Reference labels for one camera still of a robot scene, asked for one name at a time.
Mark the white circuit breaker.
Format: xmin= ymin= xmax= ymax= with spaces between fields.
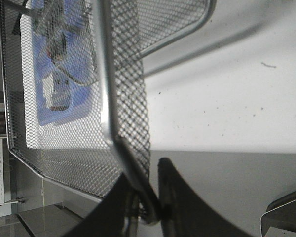
xmin=42 ymin=71 xmax=71 ymax=111

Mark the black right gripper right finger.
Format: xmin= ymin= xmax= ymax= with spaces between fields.
xmin=158 ymin=158 xmax=250 ymax=237

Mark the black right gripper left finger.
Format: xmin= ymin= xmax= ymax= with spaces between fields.
xmin=63 ymin=174 xmax=138 ymax=237

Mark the silver mesh tray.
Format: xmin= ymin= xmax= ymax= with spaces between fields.
xmin=0 ymin=0 xmax=217 ymax=199

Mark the blue plastic tray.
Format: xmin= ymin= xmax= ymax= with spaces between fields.
xmin=29 ymin=0 xmax=97 ymax=126

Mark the silver metal bracket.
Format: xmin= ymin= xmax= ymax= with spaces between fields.
xmin=260 ymin=191 xmax=296 ymax=237

